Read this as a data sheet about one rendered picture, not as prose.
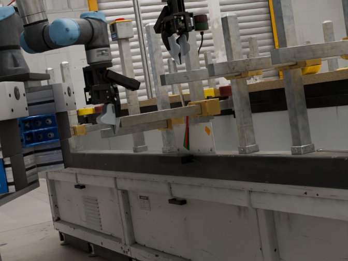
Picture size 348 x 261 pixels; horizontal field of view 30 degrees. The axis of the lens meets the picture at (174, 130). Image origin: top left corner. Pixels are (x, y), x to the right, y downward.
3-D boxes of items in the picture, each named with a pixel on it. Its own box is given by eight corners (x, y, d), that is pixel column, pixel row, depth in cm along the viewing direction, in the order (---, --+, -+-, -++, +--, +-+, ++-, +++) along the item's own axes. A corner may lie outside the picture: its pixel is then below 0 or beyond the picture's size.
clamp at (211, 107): (207, 116, 204) (205, 100, 204) (187, 117, 216) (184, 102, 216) (222, 113, 206) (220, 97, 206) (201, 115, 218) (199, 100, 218)
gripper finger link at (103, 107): (97, 136, 195) (92, 106, 195) (115, 133, 198) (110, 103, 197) (101, 136, 192) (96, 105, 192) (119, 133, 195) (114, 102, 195)
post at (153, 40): (169, 155, 233) (148, 22, 231) (164, 155, 237) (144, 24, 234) (177, 154, 235) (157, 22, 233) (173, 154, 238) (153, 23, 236)
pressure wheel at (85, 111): (93, 127, 354) (89, 106, 354) (97, 127, 347) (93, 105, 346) (78, 129, 351) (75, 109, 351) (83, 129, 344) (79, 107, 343)
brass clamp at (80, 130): (75, 136, 314) (74, 126, 314) (67, 136, 326) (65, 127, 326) (87, 134, 317) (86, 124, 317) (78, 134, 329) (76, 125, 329)
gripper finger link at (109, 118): (101, 136, 192) (96, 105, 192) (119, 133, 195) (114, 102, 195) (104, 136, 190) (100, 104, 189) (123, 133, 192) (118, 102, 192)
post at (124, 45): (138, 152, 256) (119, 39, 253) (132, 152, 260) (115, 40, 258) (148, 150, 258) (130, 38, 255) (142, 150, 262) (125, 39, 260)
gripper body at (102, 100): (86, 107, 194) (80, 67, 194) (112, 103, 198) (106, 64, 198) (95, 105, 188) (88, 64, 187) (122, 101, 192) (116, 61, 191)
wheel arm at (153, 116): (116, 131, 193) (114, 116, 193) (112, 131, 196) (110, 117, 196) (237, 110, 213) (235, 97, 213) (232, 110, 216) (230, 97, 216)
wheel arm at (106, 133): (105, 141, 218) (103, 128, 218) (101, 141, 221) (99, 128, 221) (214, 121, 238) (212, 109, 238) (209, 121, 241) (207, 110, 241)
